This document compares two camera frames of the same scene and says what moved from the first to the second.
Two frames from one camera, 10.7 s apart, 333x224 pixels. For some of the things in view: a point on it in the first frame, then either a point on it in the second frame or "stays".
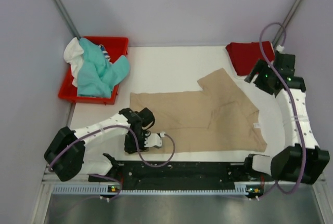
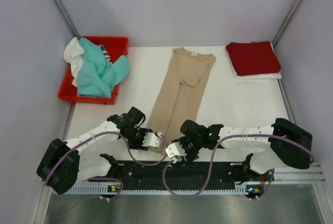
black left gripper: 130,148 stays
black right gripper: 258,67 → 190,156
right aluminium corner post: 296,5 stays
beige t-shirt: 218,119 → 180,97
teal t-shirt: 97,76 stays
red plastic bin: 115,47 stays
